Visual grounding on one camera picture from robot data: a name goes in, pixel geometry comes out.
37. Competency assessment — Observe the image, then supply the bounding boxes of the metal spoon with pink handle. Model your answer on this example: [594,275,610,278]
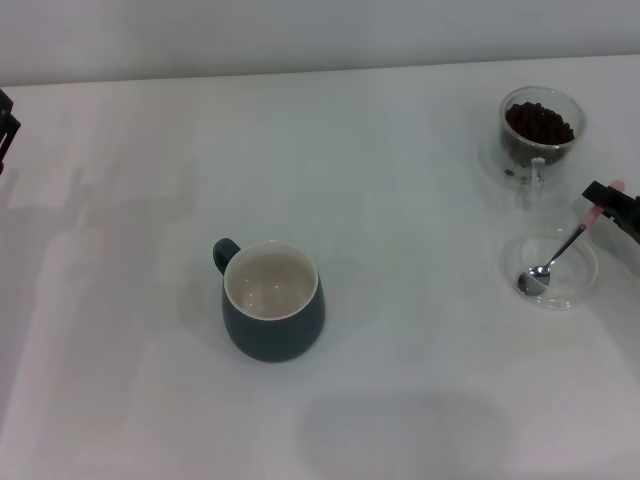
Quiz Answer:
[517,178,624,297]

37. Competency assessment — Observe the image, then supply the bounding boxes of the dark grey mug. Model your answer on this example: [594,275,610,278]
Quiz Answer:
[212,237,326,363]

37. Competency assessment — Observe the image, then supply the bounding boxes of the heap of coffee beans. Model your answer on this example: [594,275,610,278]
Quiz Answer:
[501,101,576,169]

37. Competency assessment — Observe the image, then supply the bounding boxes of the small empty clear glass dish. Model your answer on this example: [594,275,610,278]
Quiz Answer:
[502,227,600,312]

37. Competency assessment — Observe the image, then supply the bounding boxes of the clear glass cup with handle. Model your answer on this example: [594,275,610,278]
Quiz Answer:
[498,86,586,194]

